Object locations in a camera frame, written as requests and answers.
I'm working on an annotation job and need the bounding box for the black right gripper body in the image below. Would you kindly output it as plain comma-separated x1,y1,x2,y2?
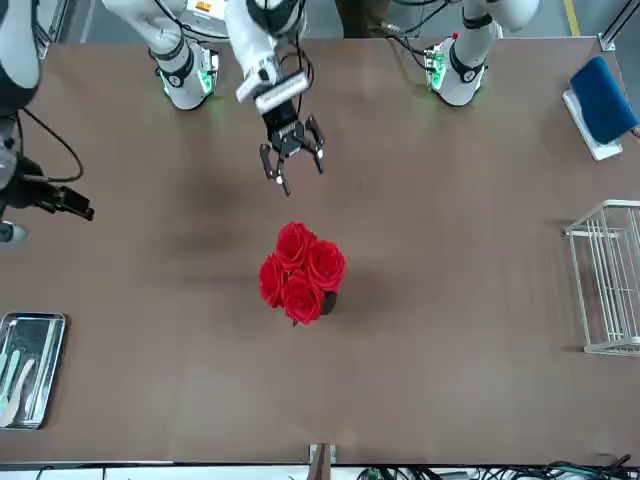
0,155,64,211

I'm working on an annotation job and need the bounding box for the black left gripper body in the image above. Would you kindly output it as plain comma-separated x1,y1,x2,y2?
262,99,309,161

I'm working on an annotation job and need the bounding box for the red rose bouquet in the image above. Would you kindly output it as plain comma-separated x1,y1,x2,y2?
258,221,348,329

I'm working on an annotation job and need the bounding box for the metal tray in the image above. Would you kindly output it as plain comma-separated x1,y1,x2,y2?
0,312,67,431

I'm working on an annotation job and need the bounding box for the pale green plastic utensil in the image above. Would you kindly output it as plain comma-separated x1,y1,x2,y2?
0,349,12,404
8,349,22,399

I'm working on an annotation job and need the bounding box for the cream plastic spoon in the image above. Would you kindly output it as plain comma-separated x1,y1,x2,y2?
0,358,37,427

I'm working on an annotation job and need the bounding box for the blue curved pad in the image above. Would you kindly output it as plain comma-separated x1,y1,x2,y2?
569,55,640,146

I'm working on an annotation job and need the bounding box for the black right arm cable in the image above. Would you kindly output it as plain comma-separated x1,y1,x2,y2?
17,107,85,182

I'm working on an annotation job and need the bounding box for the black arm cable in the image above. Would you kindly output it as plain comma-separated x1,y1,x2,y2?
277,29,317,117
17,107,85,182

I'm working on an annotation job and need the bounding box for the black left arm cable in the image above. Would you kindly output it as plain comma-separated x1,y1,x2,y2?
277,29,317,117

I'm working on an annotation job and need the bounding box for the black base cable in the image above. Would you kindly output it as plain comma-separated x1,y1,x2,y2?
383,20,437,72

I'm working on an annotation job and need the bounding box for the aluminium frame post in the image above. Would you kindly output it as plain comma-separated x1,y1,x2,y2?
308,442,337,480

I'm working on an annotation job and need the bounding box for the aluminium frame bar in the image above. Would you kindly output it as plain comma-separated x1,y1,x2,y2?
599,0,640,51

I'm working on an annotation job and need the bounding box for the white wire rack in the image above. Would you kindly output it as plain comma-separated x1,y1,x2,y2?
562,199,640,357

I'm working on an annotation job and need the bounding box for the tangled cable bundle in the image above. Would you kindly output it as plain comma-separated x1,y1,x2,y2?
349,452,640,480

